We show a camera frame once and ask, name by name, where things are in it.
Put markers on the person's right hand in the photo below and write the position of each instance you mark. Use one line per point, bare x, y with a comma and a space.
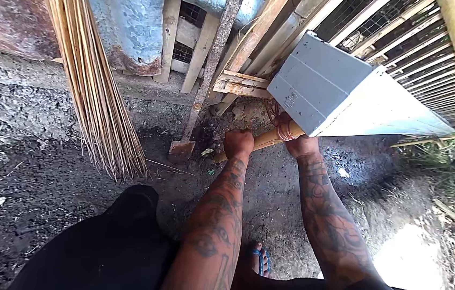
303, 147

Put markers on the wooden slat fence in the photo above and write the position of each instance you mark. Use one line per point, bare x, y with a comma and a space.
201, 52

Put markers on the small pale green leaf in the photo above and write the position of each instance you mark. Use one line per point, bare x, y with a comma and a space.
207, 152

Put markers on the person's legs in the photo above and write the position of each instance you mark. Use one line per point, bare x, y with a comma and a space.
106, 245

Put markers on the person's right fingers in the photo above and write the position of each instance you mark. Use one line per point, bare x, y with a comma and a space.
283, 118

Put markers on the brown stick broom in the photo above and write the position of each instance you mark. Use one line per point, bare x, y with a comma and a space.
98, 96

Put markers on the blue corrugated metal sheet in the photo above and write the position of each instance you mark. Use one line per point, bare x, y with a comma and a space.
134, 32

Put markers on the person's right forearm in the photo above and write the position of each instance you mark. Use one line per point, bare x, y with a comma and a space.
328, 217

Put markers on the green grass and plants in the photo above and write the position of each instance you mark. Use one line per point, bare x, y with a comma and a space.
433, 153

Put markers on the person's left hand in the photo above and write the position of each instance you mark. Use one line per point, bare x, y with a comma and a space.
238, 144

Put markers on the person's left fingers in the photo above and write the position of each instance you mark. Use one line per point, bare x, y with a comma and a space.
237, 133

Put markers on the person's left forearm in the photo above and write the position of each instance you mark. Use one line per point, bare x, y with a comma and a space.
216, 225

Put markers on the splintered wooden slat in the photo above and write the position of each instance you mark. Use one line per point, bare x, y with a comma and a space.
237, 85

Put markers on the rusty brown metal sheet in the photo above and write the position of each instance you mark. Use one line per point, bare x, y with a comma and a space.
9, 28

